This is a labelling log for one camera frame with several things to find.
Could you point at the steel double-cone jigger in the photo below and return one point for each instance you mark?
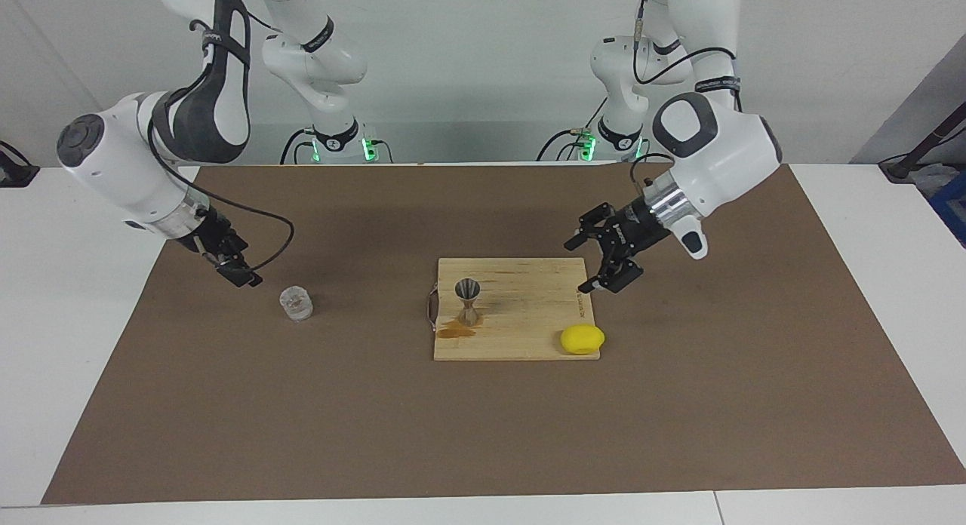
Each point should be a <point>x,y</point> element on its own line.
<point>469,302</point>

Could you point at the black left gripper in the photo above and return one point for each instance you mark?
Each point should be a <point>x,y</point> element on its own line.
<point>638,222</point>

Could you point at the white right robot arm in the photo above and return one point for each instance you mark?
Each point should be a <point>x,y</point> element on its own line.
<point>128,170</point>

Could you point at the black stand with pole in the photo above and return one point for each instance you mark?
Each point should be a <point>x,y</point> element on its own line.
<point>902,169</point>

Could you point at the small black table clamp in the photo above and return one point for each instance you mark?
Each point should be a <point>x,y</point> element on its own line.
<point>15,174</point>

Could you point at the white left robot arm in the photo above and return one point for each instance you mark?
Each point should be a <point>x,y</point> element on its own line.
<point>717,148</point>

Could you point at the brown table mat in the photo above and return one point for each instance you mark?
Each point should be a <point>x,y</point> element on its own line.
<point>453,434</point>

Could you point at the yellow lemon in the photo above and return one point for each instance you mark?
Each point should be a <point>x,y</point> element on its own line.
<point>581,339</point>

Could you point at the small clear glass cup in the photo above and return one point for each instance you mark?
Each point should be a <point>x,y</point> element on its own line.
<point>296,305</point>

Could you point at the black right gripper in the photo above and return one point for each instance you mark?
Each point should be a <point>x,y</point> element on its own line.
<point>205,234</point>

